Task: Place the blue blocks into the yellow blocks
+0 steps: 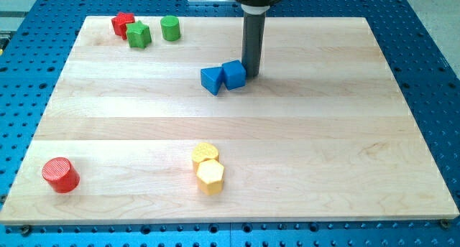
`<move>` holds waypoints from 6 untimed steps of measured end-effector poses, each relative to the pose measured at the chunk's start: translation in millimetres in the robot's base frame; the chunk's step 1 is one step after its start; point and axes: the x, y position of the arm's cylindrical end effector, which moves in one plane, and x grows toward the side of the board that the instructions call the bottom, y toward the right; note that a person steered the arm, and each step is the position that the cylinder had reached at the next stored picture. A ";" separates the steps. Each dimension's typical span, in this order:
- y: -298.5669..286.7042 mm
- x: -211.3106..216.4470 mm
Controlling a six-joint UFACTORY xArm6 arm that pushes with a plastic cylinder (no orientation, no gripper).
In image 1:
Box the green star block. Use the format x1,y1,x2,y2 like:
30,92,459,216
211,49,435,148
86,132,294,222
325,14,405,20
126,21,152,49

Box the light wooden board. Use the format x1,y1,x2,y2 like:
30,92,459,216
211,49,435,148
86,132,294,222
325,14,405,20
1,16,459,225

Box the green cylinder block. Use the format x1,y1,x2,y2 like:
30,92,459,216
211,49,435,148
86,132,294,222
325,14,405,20
160,15,181,42

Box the red cylinder block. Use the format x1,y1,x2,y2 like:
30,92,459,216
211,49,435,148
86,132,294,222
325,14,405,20
42,157,80,193

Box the red star block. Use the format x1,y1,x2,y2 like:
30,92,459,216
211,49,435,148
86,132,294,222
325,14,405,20
111,12,135,40

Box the blue cube block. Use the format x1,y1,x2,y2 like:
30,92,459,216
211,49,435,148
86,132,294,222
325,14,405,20
222,60,246,90

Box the yellow cylinder block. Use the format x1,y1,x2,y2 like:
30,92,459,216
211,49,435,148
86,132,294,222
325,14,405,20
191,142,219,173

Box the yellow hexagon block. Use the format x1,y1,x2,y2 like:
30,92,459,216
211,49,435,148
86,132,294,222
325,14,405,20
196,159,225,195

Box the blue triangular prism block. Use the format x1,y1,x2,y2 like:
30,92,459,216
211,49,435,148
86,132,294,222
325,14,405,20
201,67,224,95

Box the blue perforated table plate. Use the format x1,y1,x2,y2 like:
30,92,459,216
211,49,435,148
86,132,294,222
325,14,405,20
1,0,459,247

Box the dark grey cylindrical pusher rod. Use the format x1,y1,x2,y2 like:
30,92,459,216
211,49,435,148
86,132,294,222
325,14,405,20
241,13,266,78

